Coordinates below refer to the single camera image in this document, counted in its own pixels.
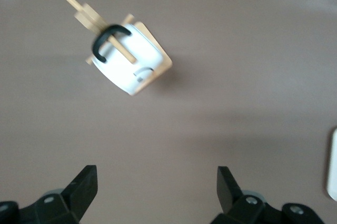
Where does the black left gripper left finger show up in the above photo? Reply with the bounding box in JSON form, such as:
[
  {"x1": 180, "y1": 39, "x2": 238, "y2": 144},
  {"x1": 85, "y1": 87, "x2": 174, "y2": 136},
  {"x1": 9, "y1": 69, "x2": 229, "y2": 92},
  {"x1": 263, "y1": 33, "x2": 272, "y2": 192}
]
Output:
[{"x1": 0, "y1": 165, "x2": 98, "y2": 224}]

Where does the cream tray with rabbit print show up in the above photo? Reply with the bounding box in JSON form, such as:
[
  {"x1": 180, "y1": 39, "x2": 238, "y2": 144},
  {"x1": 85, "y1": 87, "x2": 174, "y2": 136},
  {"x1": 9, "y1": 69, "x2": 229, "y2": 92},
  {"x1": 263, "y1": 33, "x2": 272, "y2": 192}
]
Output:
[{"x1": 325, "y1": 127, "x2": 337, "y2": 201}]

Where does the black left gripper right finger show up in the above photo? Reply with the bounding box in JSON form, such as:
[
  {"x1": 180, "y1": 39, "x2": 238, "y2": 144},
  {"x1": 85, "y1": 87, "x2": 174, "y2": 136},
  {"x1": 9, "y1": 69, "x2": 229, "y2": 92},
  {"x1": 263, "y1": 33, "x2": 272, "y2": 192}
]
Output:
[{"x1": 210, "y1": 166, "x2": 330, "y2": 224}]

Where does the wooden mug tree stand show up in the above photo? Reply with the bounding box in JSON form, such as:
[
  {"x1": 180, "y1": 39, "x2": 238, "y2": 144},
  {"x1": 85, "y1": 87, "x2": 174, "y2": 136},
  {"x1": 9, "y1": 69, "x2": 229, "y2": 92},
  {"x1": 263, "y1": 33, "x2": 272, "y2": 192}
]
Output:
[{"x1": 57, "y1": 0, "x2": 173, "y2": 97}]

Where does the white mug with black handle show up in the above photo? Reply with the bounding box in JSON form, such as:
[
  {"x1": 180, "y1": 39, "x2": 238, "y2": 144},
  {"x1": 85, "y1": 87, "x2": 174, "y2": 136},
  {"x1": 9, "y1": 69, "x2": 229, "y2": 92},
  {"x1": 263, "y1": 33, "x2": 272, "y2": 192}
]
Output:
[{"x1": 91, "y1": 23, "x2": 163, "y2": 96}]

